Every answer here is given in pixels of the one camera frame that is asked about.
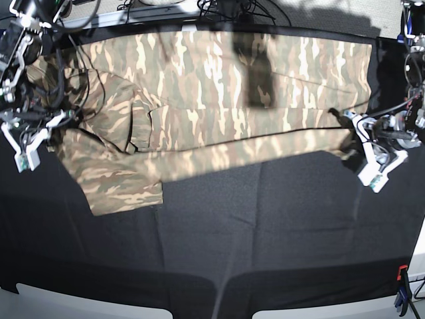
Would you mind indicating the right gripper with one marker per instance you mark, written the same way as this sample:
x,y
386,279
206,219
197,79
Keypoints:
x,y
21,128

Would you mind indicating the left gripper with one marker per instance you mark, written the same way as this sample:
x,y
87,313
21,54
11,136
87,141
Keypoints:
x,y
365,157

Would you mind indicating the camouflage t-shirt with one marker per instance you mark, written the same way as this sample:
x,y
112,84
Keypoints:
x,y
158,107

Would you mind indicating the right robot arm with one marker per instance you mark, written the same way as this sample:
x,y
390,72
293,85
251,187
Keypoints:
x,y
21,46

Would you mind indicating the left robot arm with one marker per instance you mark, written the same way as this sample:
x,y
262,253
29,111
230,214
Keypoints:
x,y
381,137

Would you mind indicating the blue clamp top right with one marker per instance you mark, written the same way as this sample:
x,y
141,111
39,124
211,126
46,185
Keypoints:
x,y
406,34

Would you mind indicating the blue clamp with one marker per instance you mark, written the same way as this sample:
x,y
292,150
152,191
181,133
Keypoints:
x,y
404,294
406,34

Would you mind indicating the black table cloth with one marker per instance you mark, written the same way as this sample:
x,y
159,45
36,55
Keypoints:
x,y
285,233

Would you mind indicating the blue clamp bottom right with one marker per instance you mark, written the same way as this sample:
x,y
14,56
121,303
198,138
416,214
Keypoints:
x,y
404,294

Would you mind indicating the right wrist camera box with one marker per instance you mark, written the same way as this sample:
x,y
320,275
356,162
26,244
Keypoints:
x,y
29,161

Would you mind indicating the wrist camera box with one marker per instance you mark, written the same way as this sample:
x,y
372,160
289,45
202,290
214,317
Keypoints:
x,y
373,179
29,161

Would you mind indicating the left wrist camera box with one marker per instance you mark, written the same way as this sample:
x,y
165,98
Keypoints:
x,y
373,179

